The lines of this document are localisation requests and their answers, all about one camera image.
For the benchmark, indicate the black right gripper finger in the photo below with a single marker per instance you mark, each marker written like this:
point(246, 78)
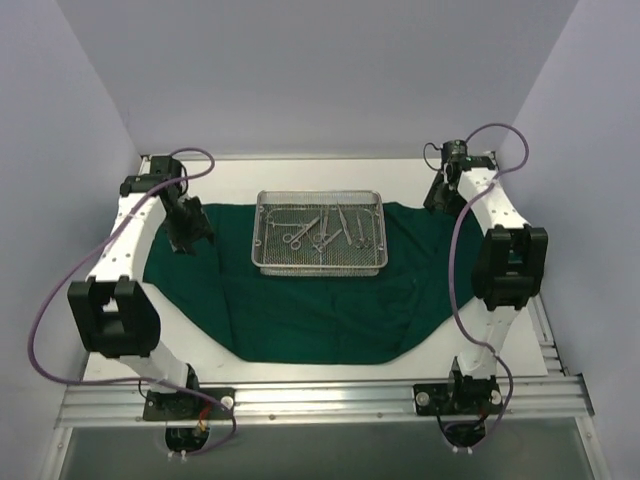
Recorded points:
point(432, 200)
point(454, 206)

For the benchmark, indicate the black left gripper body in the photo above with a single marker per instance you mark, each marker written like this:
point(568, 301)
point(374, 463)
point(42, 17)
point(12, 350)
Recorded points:
point(189, 226)

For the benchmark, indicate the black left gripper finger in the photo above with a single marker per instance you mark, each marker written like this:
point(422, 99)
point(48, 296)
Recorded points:
point(202, 228)
point(183, 246)

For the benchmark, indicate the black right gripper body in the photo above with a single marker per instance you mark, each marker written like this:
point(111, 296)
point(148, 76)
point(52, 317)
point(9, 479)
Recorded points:
point(439, 195)

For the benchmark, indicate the green surgical drape cloth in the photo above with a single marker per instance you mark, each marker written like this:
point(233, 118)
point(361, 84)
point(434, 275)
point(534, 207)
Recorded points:
point(318, 320)

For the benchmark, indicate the steel mesh instrument tray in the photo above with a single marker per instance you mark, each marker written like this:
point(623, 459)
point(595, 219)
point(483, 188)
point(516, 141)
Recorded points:
point(281, 212)

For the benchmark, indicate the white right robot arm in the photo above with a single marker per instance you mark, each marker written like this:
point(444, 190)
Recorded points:
point(510, 264)

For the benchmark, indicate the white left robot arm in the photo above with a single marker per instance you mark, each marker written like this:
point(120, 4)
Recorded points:
point(114, 316)

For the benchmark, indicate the steel surgical scissors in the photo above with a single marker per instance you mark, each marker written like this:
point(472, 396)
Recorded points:
point(293, 240)

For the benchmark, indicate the steel needle holder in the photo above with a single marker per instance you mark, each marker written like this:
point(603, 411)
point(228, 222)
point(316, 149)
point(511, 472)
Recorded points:
point(363, 241)

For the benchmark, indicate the steel tweezers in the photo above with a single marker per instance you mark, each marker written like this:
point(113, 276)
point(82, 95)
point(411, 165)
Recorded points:
point(344, 224)

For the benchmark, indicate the steel forceps clamp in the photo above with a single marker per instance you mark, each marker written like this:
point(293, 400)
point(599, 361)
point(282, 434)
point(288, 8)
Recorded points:
point(322, 239)

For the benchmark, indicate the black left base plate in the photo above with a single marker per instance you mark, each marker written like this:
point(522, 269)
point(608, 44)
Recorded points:
point(168, 407)

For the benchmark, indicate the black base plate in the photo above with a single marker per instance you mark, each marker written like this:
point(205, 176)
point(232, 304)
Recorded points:
point(168, 407)
point(457, 396)

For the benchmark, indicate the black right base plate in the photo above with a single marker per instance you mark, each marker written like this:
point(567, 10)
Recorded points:
point(457, 396)

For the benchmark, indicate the aluminium front rail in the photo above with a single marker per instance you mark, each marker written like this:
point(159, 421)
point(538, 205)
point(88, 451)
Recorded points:
point(329, 402)

